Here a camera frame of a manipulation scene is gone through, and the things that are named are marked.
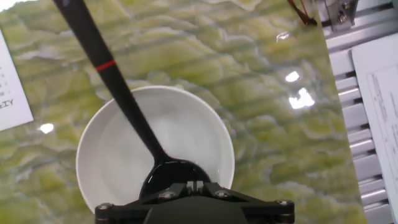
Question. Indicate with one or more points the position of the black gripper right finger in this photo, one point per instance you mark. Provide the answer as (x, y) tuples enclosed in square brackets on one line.
[(267, 213)]

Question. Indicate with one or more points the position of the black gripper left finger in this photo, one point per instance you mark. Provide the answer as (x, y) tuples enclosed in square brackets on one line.
[(124, 213)]

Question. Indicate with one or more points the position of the black ladle spoon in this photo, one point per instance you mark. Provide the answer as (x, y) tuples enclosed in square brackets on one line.
[(105, 71)]

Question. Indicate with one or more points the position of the white bowl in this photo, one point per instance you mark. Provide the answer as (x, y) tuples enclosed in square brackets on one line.
[(186, 130)]

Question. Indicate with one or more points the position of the green marble pattern mat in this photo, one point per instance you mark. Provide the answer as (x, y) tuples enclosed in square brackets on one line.
[(264, 140)]

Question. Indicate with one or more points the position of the white paper with Chinese text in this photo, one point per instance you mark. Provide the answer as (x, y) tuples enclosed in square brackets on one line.
[(12, 102)]

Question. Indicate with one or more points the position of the printed table paper sheet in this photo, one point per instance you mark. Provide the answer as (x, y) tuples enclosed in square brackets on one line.
[(382, 93)]

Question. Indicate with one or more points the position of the small metal bracket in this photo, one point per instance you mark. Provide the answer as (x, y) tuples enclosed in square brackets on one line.
[(339, 14)]

